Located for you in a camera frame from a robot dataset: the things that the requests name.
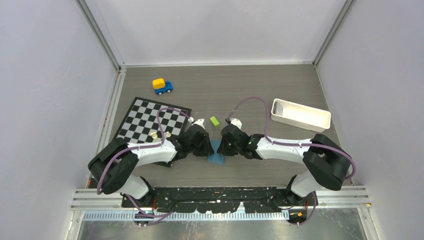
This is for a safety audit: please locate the blue card holder wallet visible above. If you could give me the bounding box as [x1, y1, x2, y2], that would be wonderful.
[207, 139, 225, 165]

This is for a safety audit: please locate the stack of credit cards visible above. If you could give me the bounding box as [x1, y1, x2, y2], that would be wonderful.
[273, 102, 284, 117]

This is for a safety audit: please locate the white plastic box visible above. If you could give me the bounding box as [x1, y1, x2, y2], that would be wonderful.
[270, 98, 331, 133]

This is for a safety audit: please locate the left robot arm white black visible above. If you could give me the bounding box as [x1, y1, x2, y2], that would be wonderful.
[88, 124, 214, 207]

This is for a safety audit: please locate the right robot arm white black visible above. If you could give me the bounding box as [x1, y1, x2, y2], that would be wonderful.
[217, 124, 353, 205]

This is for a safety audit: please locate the green block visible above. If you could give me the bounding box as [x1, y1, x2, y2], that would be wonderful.
[209, 116, 220, 128]

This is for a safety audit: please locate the black white chessboard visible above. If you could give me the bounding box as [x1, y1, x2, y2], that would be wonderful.
[112, 96, 193, 168]

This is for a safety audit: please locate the blue yellow toy car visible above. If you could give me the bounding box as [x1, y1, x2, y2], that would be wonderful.
[152, 78, 174, 95]

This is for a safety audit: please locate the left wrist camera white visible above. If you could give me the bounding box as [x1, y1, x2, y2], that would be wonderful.
[188, 117, 205, 130]

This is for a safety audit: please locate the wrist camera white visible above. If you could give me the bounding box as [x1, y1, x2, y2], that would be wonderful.
[225, 117, 243, 130]
[188, 117, 205, 130]

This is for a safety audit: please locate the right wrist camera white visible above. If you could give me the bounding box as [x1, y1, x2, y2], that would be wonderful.
[225, 117, 243, 130]

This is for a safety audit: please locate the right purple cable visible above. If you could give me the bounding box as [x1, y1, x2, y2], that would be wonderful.
[225, 96, 357, 227]

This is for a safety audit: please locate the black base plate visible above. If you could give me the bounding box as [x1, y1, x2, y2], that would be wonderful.
[121, 186, 315, 214]

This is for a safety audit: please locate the aluminium frame rail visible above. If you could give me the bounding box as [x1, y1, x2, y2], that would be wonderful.
[71, 185, 372, 223]

